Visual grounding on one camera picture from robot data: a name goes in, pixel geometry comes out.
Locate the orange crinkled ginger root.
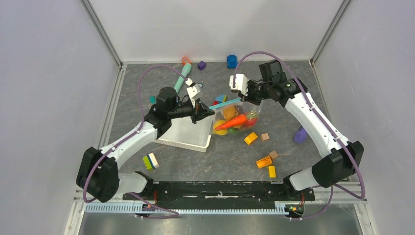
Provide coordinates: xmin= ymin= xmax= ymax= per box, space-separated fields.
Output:
xmin=222 ymin=105 xmax=239 ymax=121

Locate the teal small block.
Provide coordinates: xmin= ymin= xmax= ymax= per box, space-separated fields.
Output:
xmin=149 ymin=95 xmax=156 ymax=104

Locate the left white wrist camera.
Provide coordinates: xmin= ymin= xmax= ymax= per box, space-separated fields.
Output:
xmin=185 ymin=78 xmax=202 ymax=108

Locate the green blue white block stack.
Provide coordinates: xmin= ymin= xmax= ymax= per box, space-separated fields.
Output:
xmin=142 ymin=153 xmax=160 ymax=171

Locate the orange outline block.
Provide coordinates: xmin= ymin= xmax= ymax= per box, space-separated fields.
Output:
xmin=181 ymin=56 xmax=192 ymax=65

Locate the blue toy car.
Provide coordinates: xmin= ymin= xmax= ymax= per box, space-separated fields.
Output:
xmin=227 ymin=54 xmax=238 ymax=69

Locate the purple cube block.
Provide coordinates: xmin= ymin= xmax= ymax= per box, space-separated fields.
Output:
xmin=197 ymin=61 xmax=207 ymax=71

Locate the orange carrot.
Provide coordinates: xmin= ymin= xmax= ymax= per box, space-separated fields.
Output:
xmin=216 ymin=113 xmax=259 ymax=131

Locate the orange translucent brick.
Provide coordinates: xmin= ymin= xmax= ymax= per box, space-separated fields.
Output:
xmin=255 ymin=156 xmax=273 ymax=169

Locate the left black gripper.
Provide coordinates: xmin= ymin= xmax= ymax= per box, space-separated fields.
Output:
xmin=167 ymin=98 xmax=214 ymax=124

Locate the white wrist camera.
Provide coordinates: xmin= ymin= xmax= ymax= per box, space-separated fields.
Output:
xmin=229 ymin=73 xmax=249 ymax=97
xmin=185 ymin=78 xmax=202 ymax=108

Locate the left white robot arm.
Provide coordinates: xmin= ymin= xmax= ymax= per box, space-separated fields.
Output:
xmin=76 ymin=85 xmax=215 ymax=203

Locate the tan wooden cube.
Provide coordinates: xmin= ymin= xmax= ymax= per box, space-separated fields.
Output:
xmin=268 ymin=150 xmax=279 ymax=160
xmin=260 ymin=133 xmax=270 ymax=142

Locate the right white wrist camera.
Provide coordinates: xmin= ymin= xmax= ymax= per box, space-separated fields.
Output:
xmin=229 ymin=73 xmax=249 ymax=97

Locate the yellow rounded brick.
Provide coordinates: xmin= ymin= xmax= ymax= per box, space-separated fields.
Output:
xmin=244 ymin=132 xmax=258 ymax=145

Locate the tan wooden cube lower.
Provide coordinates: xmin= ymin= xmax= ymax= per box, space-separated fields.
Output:
xmin=268 ymin=150 xmax=279 ymax=160

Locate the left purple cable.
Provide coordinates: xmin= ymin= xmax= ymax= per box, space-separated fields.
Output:
xmin=82 ymin=64 xmax=192 ymax=220

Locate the clear zip top bag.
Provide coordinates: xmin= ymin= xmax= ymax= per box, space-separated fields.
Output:
xmin=210 ymin=98 xmax=262 ymax=137

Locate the yellow small brick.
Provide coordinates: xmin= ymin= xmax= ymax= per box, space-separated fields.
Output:
xmin=268 ymin=165 xmax=277 ymax=179

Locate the yellow lemon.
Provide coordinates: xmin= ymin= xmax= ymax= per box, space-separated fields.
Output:
xmin=212 ymin=119 xmax=228 ymax=136

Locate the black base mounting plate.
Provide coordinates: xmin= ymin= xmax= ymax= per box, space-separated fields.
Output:
xmin=138 ymin=181 xmax=315 ymax=210

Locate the red blue yellow block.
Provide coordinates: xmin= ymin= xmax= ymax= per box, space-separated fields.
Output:
xmin=213 ymin=94 xmax=227 ymax=106

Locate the white perforated plastic basket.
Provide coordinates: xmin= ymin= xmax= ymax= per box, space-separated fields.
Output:
xmin=154 ymin=117 xmax=213 ymax=152

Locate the purple toy cylinder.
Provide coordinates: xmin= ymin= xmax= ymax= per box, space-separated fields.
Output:
xmin=293 ymin=127 xmax=308 ymax=144

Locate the tan wooden cube upper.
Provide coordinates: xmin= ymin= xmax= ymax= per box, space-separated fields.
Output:
xmin=260 ymin=133 xmax=270 ymax=142

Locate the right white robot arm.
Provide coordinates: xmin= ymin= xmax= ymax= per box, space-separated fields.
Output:
xmin=229 ymin=60 xmax=364 ymax=200

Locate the red strawberry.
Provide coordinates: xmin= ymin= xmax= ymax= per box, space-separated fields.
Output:
xmin=244 ymin=117 xmax=258 ymax=128

